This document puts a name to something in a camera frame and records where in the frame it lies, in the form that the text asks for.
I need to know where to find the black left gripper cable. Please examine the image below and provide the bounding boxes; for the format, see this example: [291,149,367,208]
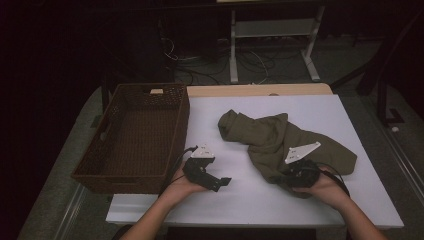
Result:
[159,145,199,196]

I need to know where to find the metal floor rail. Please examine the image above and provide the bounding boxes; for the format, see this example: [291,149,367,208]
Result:
[383,133,424,206]
[53,183,88,240]

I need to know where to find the olive green shorts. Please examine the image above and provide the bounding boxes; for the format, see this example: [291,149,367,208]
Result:
[217,109,358,199]

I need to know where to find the person's right hand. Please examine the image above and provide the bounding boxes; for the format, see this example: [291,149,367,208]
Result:
[292,166,351,211]

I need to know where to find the person's left hand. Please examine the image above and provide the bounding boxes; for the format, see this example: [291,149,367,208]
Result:
[159,168,209,211]

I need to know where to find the tangle of floor cables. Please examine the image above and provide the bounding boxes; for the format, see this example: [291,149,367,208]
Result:
[159,34,278,86]

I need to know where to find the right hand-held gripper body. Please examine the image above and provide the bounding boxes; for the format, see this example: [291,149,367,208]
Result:
[283,141,322,189]

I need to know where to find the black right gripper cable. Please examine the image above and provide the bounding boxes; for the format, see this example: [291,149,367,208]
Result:
[313,162,351,198]

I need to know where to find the light wooden table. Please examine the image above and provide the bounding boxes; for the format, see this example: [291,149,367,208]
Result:
[186,83,334,98]

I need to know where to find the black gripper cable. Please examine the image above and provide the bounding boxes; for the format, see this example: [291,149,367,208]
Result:
[313,162,351,198]
[159,145,199,196]

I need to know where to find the black metal stand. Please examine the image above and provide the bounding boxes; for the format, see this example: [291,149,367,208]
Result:
[376,74,406,127]

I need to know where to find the white metal desk frame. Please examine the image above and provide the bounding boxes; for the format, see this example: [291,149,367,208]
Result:
[229,4,327,84]

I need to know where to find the brown woven basket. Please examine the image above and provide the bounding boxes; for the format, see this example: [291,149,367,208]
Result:
[70,82,191,196]

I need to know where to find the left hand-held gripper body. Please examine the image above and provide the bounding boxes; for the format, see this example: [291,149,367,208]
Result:
[182,143,222,193]

